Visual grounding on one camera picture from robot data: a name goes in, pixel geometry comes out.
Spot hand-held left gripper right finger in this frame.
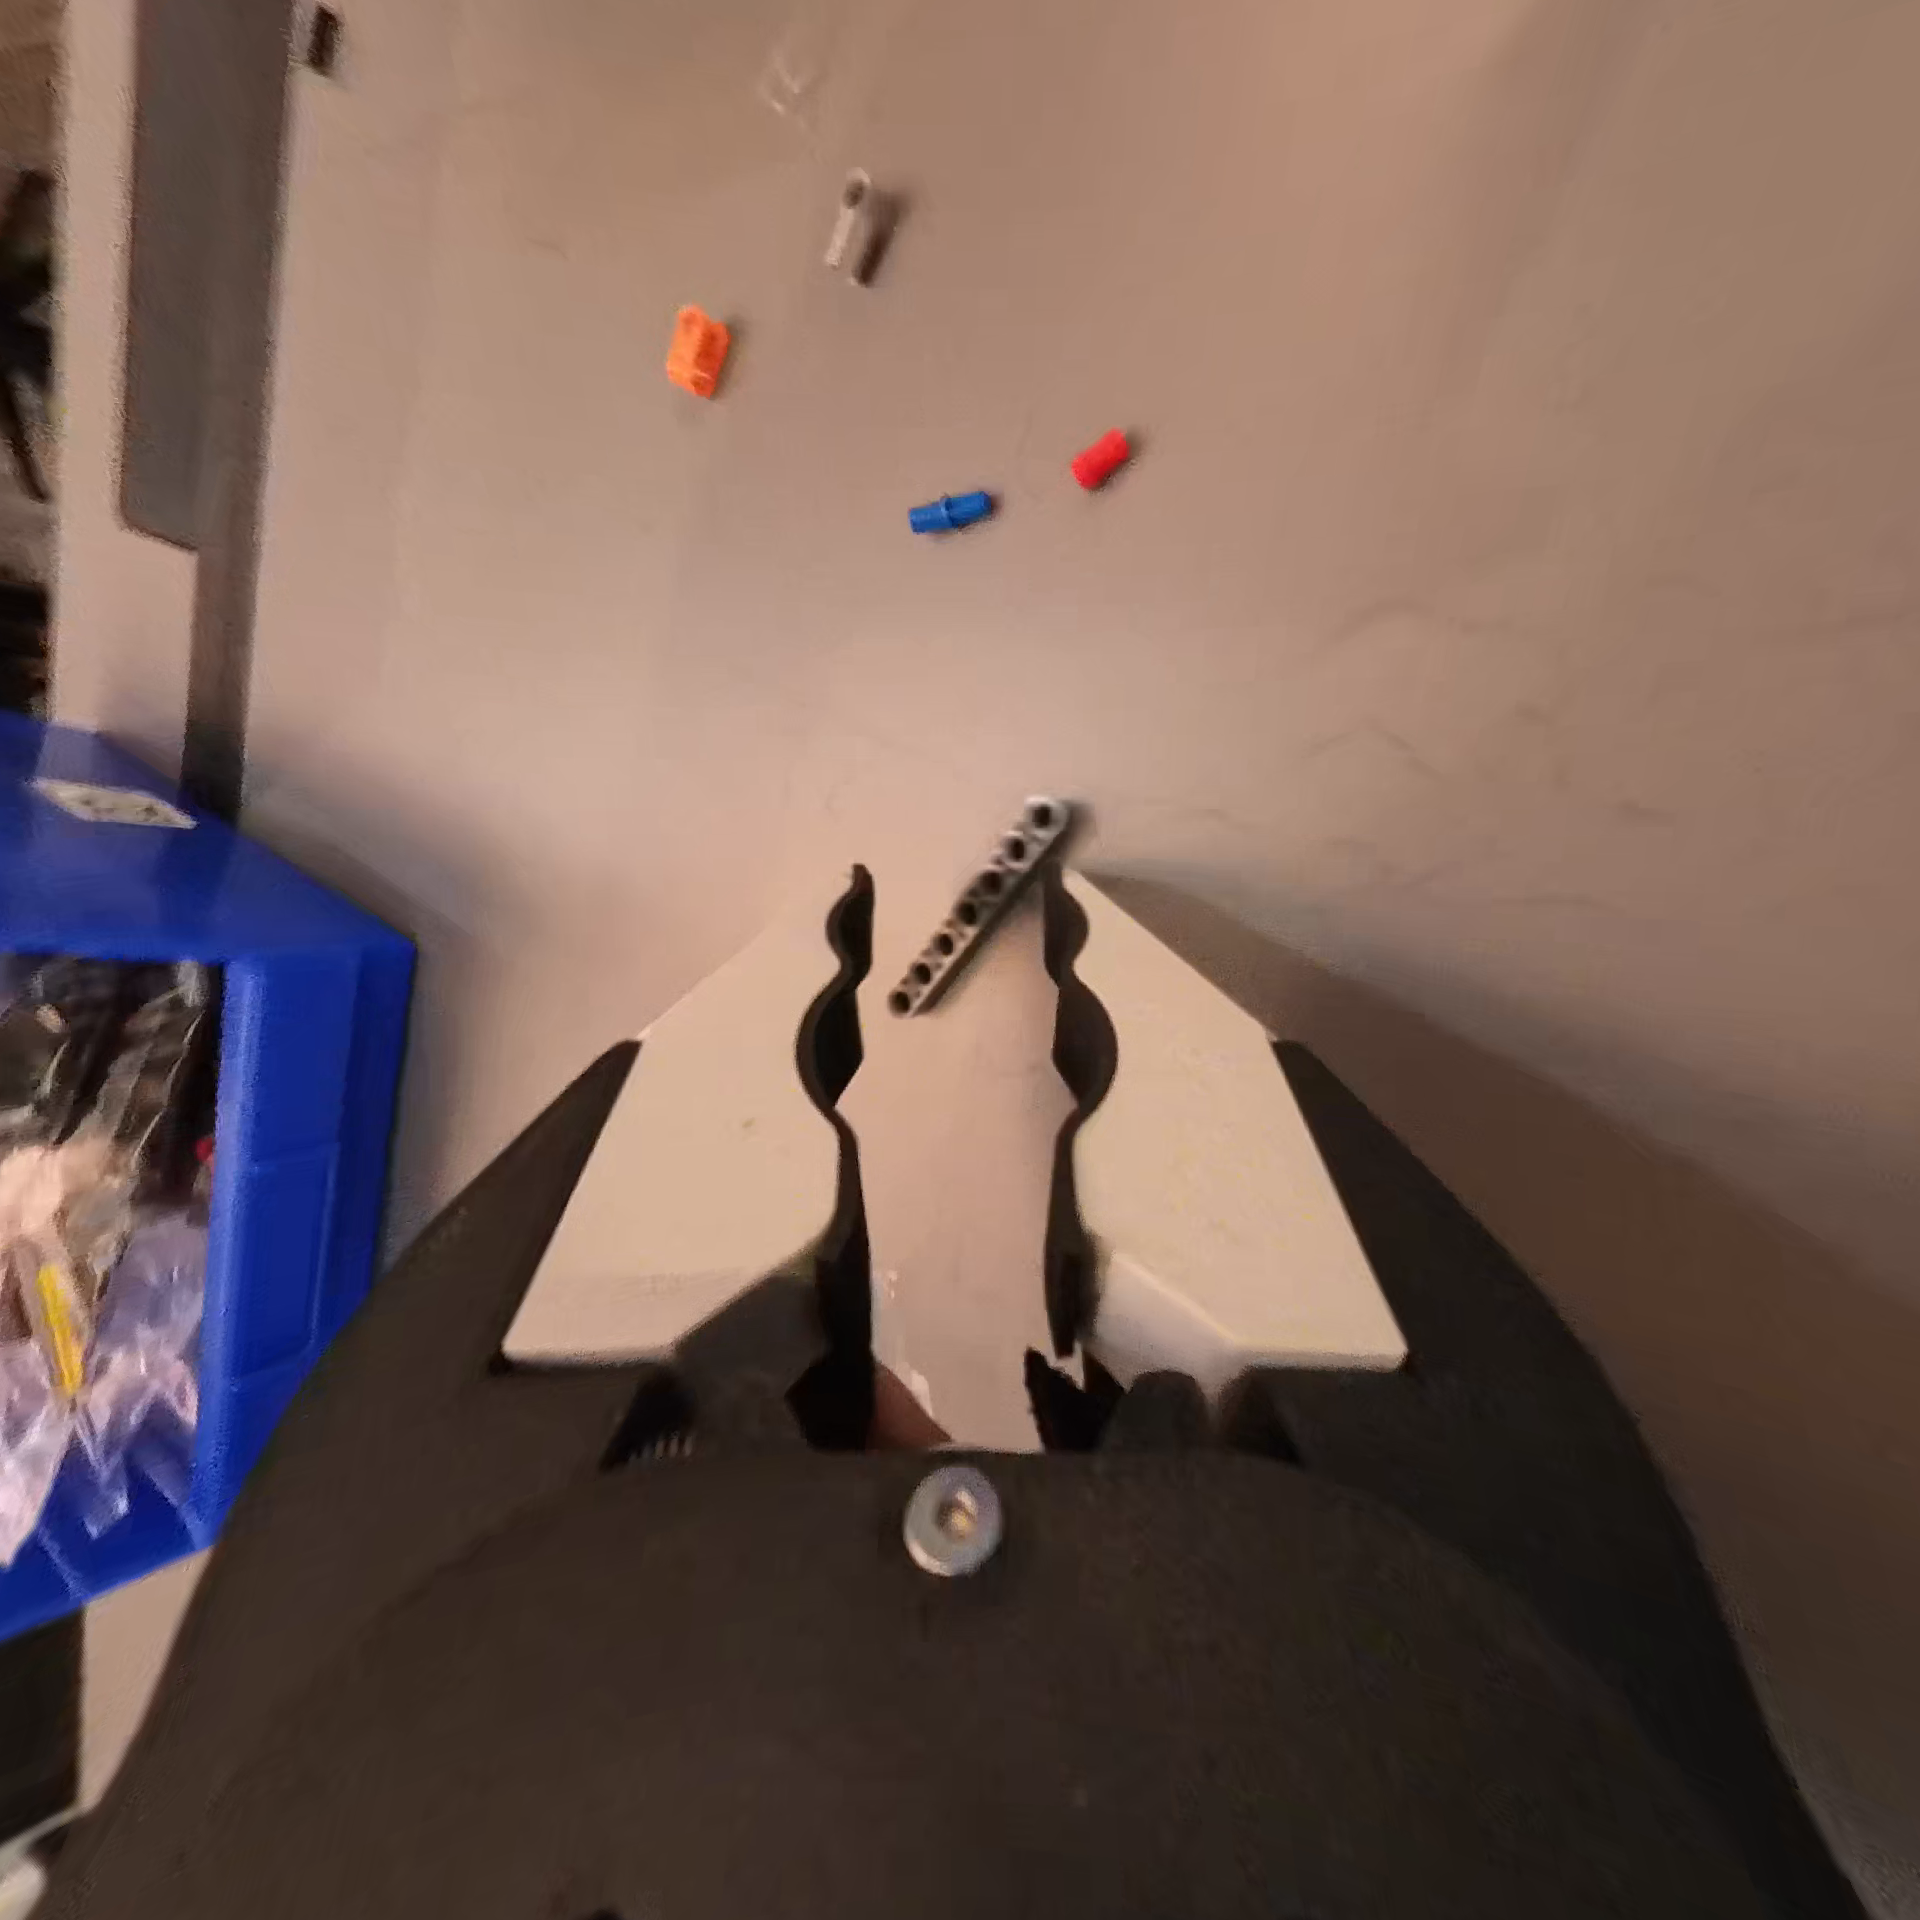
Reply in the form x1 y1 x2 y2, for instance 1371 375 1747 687
1025 872 1412 1454

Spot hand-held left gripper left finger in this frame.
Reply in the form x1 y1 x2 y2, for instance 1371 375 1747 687
495 866 879 1447

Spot grey lego beam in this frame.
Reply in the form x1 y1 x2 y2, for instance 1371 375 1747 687
885 792 1074 1020

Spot clear bags of lego parts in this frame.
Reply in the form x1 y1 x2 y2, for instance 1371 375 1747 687
0 954 228 1560

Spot light grey lego connector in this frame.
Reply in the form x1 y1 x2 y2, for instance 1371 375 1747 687
823 166 904 290

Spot blue plastic bin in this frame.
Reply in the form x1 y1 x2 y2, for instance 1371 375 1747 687
0 708 421 1645

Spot grey flat panel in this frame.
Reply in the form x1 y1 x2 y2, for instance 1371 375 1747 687
118 0 292 819

